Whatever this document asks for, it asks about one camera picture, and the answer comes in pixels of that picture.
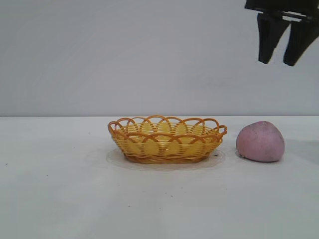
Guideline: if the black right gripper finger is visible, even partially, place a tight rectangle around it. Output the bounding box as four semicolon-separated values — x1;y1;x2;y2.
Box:
283;22;319;67
257;13;291;64

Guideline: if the pink peach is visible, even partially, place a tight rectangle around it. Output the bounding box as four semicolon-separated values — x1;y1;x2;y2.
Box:
236;120;285;163

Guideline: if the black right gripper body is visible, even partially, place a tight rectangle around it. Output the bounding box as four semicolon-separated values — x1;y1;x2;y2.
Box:
244;0;319;24

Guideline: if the yellow woven plastic basket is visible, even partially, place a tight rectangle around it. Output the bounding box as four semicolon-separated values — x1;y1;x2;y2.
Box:
107;115;228;165

